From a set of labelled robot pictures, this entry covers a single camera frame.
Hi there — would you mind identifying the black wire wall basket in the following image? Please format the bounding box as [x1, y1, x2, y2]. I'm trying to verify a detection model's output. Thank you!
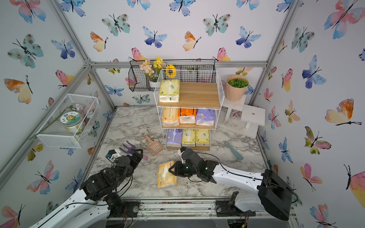
[128, 59, 217, 92]

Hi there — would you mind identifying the purple tissue pack shelf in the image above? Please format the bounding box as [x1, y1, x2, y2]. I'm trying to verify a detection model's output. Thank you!
[195, 109, 216, 126]
[166, 129, 183, 147]

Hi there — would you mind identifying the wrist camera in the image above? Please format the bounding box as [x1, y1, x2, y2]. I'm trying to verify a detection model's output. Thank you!
[106, 149, 121, 162]
[177, 147, 187, 163]

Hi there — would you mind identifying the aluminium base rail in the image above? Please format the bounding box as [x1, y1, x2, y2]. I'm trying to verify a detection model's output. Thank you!
[106, 197, 300, 228]

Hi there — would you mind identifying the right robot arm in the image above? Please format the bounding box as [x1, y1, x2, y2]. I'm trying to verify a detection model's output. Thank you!
[169, 147, 296, 221]

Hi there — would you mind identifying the green tissue pack bottom middle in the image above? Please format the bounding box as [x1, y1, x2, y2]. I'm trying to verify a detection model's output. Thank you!
[182, 129, 196, 147]

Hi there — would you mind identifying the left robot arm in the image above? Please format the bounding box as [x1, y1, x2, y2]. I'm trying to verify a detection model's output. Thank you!
[33, 149, 144, 228]

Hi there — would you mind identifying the purple tissue pack bottom shelf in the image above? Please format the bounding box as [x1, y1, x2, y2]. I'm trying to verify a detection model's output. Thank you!
[166, 129, 183, 147]

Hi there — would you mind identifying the green tissue pack top shelf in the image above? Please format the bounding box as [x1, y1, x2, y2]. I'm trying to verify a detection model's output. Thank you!
[158, 79, 180, 103]

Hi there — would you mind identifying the orange-yellow tissue pack top shelf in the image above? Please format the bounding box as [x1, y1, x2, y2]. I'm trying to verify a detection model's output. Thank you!
[157, 161, 177, 189]

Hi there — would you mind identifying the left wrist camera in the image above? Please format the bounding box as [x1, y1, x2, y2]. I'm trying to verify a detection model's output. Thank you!
[106, 149, 121, 162]

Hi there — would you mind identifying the teal spatula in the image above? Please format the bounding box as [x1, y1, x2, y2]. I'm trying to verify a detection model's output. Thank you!
[225, 142, 244, 161]

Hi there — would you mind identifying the white wire shelf rack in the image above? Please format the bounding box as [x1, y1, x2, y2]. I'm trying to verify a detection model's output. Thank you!
[154, 69, 224, 151]

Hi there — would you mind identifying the white mesh wall basket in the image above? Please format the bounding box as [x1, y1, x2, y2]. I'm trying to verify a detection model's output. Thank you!
[35, 94, 100, 149]

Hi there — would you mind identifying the white pot with flowers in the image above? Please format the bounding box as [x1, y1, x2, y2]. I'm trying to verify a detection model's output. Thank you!
[139, 57, 165, 88]

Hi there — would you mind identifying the yellow sunflower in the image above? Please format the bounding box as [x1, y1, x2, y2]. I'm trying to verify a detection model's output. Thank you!
[165, 65, 177, 78]

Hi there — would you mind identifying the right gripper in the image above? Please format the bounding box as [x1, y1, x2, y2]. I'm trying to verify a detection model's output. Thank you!
[166, 161, 199, 178]

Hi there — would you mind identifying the purple tissue pack middle shelf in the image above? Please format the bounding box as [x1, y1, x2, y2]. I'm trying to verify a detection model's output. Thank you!
[195, 109, 216, 126]

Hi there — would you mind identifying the purple pink garden fork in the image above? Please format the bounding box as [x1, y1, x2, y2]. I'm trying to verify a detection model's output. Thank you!
[119, 141, 136, 154]

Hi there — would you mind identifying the orange tissue pack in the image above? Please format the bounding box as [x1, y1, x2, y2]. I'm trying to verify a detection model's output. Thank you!
[179, 108, 196, 124]

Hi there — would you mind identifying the pink pot green plant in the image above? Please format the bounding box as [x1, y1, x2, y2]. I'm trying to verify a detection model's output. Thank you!
[225, 75, 249, 102]

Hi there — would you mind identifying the white small stand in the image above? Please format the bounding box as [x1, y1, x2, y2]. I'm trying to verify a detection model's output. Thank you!
[222, 95, 266, 138]

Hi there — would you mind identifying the yellow tissue pack shelf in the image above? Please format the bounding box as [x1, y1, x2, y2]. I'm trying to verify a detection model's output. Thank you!
[162, 107, 180, 126]

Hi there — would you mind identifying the green tissue pack bottom right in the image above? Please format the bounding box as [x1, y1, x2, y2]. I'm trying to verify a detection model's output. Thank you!
[195, 129, 211, 147]

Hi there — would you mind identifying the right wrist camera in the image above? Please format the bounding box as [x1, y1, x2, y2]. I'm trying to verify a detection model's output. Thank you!
[177, 147, 187, 163]

